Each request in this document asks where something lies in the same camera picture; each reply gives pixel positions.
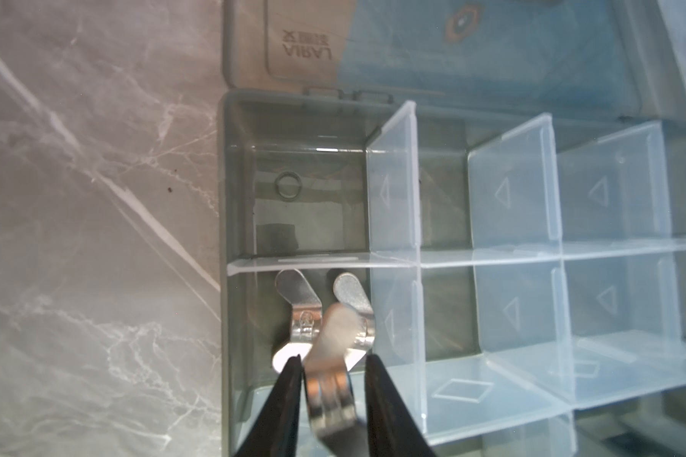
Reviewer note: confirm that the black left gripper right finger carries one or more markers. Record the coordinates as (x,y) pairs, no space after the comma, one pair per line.
(391,429)

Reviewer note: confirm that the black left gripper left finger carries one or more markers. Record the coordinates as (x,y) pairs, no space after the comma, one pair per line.
(275,431)

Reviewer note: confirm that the grey plastic organizer box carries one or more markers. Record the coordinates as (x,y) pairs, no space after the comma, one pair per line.
(506,179)

